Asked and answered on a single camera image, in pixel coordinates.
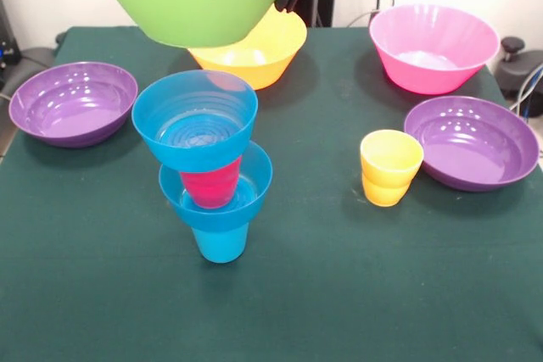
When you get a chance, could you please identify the orange plastic bowl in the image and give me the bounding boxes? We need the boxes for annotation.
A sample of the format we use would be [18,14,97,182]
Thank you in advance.
[188,3,308,91]

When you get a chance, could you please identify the green plastic bowl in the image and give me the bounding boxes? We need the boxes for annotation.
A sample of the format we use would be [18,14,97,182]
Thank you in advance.
[92,0,297,48]

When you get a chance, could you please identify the pink plastic bowl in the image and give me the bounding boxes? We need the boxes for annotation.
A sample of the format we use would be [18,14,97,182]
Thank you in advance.
[368,3,501,96]

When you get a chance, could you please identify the small blue plastic bowl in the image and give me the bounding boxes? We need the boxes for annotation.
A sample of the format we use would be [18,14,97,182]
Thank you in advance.
[159,141,273,231]
[131,69,259,175]

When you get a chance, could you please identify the red plastic cup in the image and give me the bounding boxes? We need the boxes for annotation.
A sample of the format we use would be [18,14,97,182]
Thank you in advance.
[178,154,244,210]

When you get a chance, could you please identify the purple plastic bowl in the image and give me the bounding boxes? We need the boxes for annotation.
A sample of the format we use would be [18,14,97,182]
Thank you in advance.
[8,61,139,149]
[403,95,540,192]

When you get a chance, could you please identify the blue plastic cup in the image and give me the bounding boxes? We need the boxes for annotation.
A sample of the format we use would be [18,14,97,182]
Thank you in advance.
[191,221,249,264]

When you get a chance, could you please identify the yellow plastic cup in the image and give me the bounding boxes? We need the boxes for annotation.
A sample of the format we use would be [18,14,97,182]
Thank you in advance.
[360,129,425,208]

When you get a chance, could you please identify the black clamp with knob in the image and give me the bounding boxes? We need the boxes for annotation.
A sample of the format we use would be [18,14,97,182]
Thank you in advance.
[494,36,543,98]

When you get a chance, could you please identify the grey rounded base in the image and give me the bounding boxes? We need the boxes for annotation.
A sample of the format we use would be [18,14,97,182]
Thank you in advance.
[16,46,59,79]

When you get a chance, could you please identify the black equipment box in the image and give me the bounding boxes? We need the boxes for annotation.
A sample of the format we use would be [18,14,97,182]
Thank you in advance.
[0,0,22,87]

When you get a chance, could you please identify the dark green tablecloth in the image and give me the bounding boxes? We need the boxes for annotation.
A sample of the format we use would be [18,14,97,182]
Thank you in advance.
[0,25,543,362]

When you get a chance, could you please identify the bundle of light cables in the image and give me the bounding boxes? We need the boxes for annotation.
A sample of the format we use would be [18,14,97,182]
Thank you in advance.
[508,63,543,120]

